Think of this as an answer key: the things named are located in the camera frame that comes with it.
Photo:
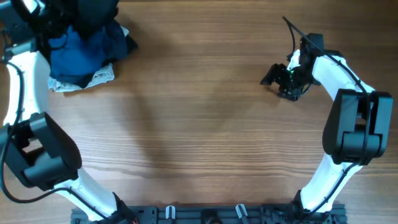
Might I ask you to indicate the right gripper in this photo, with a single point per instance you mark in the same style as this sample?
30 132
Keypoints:
276 73

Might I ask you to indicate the white garment in pile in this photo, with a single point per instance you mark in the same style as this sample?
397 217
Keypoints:
104 75

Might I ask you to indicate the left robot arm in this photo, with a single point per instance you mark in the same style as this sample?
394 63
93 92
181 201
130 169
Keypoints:
33 146

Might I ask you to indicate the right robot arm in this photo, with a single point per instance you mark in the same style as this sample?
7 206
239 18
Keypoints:
355 132

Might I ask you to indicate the blue shirt on pile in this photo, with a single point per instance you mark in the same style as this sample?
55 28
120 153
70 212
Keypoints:
73 57

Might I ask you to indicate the black polo shirt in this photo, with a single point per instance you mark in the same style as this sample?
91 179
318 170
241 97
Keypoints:
83 16

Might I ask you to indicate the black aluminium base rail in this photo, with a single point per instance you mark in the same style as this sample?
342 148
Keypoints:
263 214

